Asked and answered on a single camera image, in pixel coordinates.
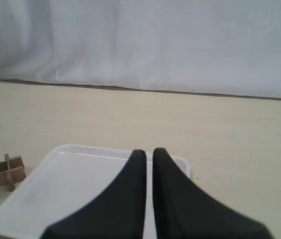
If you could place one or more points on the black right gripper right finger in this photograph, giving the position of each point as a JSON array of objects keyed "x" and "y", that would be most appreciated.
[{"x": 184, "y": 211}]

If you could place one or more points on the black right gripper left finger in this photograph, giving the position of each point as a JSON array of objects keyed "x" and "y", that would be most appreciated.
[{"x": 117, "y": 213}]

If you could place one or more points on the white square plastic tray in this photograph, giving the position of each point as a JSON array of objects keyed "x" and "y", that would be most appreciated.
[{"x": 69, "y": 177}]

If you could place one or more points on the white backdrop cloth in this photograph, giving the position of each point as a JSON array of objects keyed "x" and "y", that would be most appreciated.
[{"x": 230, "y": 47}]

